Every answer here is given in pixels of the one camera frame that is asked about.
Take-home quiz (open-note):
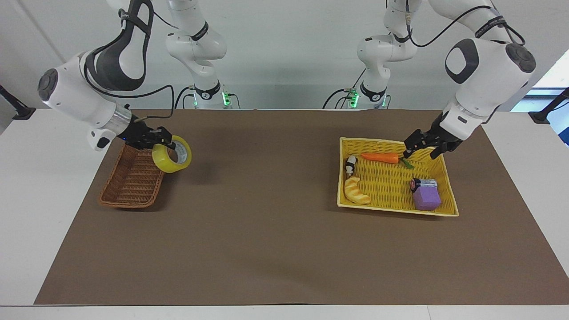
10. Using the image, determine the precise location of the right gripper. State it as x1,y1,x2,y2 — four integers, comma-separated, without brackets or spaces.
122,116,176,150

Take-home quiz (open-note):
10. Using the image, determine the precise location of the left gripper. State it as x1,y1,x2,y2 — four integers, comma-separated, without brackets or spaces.
403,112,464,160

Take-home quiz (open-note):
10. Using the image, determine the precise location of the yellow tape roll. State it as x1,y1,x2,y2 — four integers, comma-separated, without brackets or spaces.
151,135,193,174

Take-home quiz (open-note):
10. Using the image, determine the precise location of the brown wicker basket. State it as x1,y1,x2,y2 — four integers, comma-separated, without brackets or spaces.
98,143,166,210

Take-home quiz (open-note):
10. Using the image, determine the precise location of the yellow woven basket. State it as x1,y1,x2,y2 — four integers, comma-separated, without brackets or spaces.
337,136,460,218

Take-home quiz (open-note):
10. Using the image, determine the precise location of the black and grey battery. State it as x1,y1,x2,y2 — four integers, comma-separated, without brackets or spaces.
409,178,438,193

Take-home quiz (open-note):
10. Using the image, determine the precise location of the orange toy carrot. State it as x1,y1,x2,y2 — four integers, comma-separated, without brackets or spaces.
360,152,415,170

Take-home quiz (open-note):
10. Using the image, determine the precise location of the purple block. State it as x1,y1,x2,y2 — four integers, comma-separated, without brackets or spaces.
413,186,442,212

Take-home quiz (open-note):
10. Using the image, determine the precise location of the yellow toy croissant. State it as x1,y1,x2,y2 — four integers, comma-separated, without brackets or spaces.
344,176,372,205

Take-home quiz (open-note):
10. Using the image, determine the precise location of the black stand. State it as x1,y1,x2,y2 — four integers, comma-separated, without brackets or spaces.
528,87,569,124
0,84,36,121

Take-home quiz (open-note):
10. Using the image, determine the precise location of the black cable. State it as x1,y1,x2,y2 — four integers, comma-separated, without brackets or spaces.
83,53,175,123
322,68,368,110
174,85,196,110
404,4,526,48

